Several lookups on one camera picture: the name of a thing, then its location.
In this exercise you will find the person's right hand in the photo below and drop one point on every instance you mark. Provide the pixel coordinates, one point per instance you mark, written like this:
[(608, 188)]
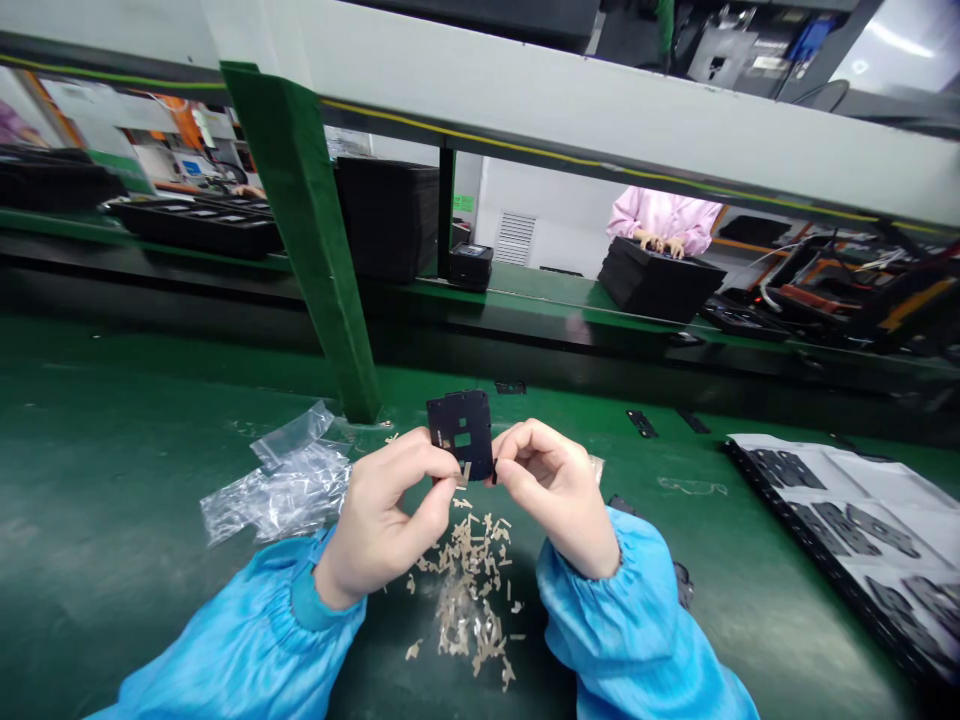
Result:
[(559, 502)]

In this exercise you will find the person's left hand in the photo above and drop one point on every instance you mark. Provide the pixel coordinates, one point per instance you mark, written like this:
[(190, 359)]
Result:
[(390, 517)]

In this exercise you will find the black perforated plate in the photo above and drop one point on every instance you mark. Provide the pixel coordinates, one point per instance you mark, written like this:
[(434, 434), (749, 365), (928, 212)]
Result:
[(461, 435)]

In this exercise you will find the pile of tan paper strips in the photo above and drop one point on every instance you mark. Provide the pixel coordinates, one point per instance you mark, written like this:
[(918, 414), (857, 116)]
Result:
[(472, 592)]

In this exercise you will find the pile of clear plastic bags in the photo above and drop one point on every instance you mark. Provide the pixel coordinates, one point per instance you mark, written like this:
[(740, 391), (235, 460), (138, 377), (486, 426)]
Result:
[(281, 480)]

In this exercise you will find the small black flat part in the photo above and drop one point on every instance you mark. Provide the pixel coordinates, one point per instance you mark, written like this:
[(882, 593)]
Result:
[(693, 421), (643, 424), (511, 387)]

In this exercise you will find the clear plastic film scrap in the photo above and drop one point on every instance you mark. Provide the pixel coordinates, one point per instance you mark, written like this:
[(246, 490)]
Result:
[(691, 486)]

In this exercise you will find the small black box device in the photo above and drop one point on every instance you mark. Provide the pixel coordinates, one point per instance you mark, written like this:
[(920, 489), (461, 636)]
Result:
[(471, 266)]

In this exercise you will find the low black tray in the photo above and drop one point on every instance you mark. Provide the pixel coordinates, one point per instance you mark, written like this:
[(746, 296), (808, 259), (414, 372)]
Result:
[(742, 319)]

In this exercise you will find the tall stack of black trays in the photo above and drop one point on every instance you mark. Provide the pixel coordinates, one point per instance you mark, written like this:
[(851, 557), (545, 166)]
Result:
[(388, 219)]

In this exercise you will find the black tray of black plates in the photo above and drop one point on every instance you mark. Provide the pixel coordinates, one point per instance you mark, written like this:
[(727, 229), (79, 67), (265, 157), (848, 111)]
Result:
[(862, 525)]

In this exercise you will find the black tray with parts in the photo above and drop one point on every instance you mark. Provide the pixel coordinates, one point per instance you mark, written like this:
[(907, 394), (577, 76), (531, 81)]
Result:
[(196, 221)]

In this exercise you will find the black and orange machine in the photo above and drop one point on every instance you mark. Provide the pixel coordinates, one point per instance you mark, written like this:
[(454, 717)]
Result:
[(862, 292)]

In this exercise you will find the grey overhead shelf beam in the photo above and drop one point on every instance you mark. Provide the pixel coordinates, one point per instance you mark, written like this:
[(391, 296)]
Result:
[(570, 112)]

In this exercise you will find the black tray stack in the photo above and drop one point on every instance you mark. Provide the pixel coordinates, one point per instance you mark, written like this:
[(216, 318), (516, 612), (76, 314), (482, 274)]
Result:
[(52, 180)]

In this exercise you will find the green support post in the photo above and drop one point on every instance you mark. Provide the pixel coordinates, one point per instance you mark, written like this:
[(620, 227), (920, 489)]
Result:
[(304, 247)]

